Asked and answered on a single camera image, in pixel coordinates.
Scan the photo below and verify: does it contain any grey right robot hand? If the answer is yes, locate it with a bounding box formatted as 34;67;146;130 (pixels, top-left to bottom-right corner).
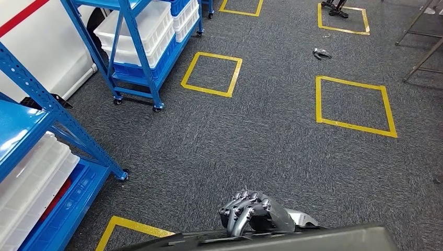
218;189;297;238

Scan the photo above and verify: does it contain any black plastic panel part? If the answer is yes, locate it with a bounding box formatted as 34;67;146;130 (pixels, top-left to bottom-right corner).
114;222;399;251

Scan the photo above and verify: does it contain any blue wheeled shelf rack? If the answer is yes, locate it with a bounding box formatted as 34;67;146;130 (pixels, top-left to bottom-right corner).
202;0;215;20
60;0;205;112

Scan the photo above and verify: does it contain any blue metal shelf rack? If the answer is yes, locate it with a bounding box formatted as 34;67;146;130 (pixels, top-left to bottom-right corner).
0;41;130;251

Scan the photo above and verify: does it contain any yellow floor tape square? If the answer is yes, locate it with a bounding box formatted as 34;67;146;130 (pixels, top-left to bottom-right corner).
95;215;176;251
180;52;243;98
316;75;398;139
218;0;264;17
318;3;370;36

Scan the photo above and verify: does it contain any blue plastic crate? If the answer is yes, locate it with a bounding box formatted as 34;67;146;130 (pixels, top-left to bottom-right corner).
162;0;192;17
17;161;104;251
112;35;178;82

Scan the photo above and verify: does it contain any white plastic crate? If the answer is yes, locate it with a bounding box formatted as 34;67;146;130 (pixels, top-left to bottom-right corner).
171;0;200;43
0;152;81;251
94;2;173;53
0;131;72;212
102;26;176;68

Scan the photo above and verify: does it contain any red flat object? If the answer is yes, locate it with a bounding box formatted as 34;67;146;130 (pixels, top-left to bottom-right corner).
39;177;72;222

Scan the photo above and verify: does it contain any black tripod stand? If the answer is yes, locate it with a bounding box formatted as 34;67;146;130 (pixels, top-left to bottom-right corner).
320;0;349;19

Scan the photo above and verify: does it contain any black textured flat object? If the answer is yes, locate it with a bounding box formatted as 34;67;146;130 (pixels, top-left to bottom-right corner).
20;93;73;110

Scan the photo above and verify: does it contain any white car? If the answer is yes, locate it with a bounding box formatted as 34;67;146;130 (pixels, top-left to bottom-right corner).
0;0;104;105

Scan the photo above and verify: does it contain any red barrier belt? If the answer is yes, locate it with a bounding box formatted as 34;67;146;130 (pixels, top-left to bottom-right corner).
0;0;50;38

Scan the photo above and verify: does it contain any grey metal bracket piece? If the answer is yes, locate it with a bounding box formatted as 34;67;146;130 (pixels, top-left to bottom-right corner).
312;47;333;61

